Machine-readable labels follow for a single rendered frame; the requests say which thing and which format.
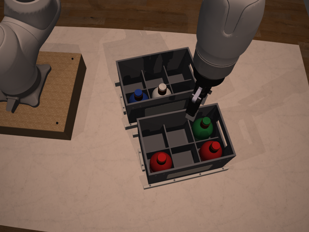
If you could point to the beige bottle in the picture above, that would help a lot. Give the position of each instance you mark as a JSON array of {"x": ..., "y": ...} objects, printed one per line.
[{"x": 161, "y": 90}]

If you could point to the green bottle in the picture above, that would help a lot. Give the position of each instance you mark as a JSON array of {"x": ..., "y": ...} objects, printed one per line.
[{"x": 202, "y": 129}]

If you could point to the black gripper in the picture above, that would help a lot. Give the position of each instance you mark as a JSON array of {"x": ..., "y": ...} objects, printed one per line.
[{"x": 201, "y": 91}]

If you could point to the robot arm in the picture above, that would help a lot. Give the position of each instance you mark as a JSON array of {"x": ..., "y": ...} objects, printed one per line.
[{"x": 225, "y": 29}]

